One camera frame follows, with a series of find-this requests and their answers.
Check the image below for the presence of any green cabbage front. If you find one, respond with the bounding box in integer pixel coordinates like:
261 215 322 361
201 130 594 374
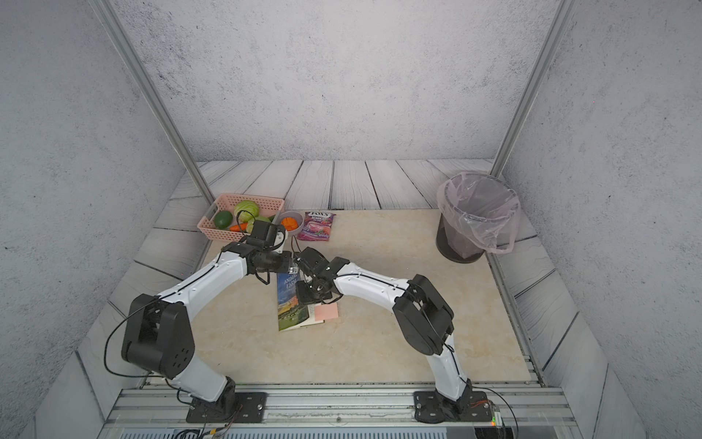
246 217 272 234

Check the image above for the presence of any left vertical aluminium post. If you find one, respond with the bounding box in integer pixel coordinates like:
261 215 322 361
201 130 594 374
90 0 215 204

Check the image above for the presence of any pink plastic basket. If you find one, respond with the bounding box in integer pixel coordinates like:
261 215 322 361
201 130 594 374
197 193 284 243

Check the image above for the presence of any black bin with plastic bag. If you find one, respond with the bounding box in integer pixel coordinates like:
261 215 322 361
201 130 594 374
436 171 521 263

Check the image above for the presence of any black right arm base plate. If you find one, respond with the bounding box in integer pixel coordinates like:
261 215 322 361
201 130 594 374
413 389 495 424

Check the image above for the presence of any silver aluminium frame rail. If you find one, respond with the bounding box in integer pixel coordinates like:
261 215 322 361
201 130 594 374
100 382 581 438

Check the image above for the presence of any dark green avocado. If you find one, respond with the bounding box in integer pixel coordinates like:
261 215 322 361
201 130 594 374
212 210 234 230

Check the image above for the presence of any pink sticky note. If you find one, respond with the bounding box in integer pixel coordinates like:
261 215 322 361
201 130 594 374
314 303 339 322

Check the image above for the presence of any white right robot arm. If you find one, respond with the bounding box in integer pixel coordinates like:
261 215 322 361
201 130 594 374
294 248 473 418

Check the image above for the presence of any purple snack packet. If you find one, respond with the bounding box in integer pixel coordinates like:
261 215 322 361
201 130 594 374
297 211 336 241

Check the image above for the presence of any vertical aluminium post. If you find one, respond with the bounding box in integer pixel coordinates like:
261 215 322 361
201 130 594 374
490 0 578 177
90 0 215 204

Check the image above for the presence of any green cabbage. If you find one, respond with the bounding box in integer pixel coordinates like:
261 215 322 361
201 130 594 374
233 199 260 223
246 217 272 234

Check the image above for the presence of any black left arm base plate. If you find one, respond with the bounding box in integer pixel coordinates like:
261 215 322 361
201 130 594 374
186 391 268 424

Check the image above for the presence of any blue Animal Farm book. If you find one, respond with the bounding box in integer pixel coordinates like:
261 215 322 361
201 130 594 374
276 274 323 332

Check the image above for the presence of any small bowl with orange food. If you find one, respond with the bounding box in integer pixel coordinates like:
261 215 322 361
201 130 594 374
274 210 305 236

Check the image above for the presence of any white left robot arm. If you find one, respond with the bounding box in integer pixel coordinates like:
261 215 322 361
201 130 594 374
119 221 292 421

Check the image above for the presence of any green cabbage rear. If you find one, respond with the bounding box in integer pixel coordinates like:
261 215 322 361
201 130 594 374
233 199 260 223

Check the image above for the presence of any right vertical aluminium post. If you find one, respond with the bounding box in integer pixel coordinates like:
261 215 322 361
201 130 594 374
490 0 578 177

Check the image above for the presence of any orange carrot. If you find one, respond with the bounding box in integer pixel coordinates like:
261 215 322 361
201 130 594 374
229 222 249 233

